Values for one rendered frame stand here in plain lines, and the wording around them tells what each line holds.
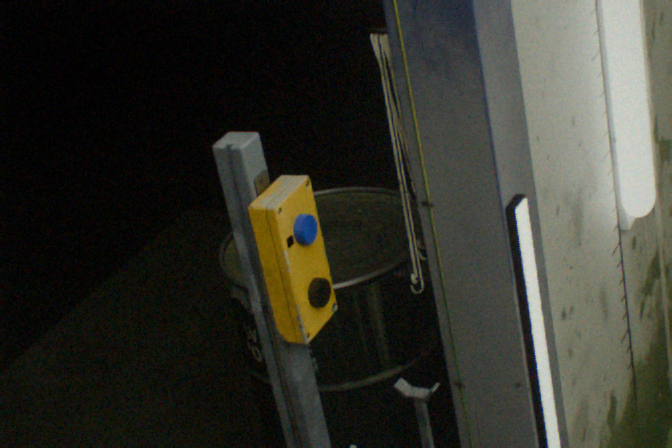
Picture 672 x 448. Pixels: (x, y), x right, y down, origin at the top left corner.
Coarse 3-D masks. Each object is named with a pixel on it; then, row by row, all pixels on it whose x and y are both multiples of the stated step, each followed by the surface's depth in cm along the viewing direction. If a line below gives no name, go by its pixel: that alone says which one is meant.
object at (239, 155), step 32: (224, 160) 212; (256, 160) 213; (224, 192) 215; (256, 256) 219; (256, 288) 222; (256, 320) 226; (288, 352) 226; (288, 384) 230; (288, 416) 234; (320, 416) 236
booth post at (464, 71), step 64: (384, 0) 243; (448, 0) 237; (448, 64) 243; (512, 64) 253; (448, 128) 250; (512, 128) 255; (448, 192) 257; (512, 192) 257; (448, 256) 264; (512, 320) 265; (512, 384) 273
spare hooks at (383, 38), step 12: (372, 36) 254; (384, 36) 253; (384, 48) 254; (384, 60) 255; (384, 72) 257; (384, 84) 257; (396, 84) 258; (396, 96) 259; (396, 120) 263; (396, 132) 261; (396, 156) 263; (408, 156) 266; (408, 168) 268; (408, 192) 267; (408, 204) 268; (408, 228) 270; (408, 240) 271; (420, 252) 276; (420, 276) 276; (420, 288) 277
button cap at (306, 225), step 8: (304, 216) 213; (312, 216) 215; (296, 224) 213; (304, 224) 213; (312, 224) 215; (296, 232) 213; (304, 232) 213; (312, 232) 215; (296, 240) 214; (304, 240) 213; (312, 240) 215
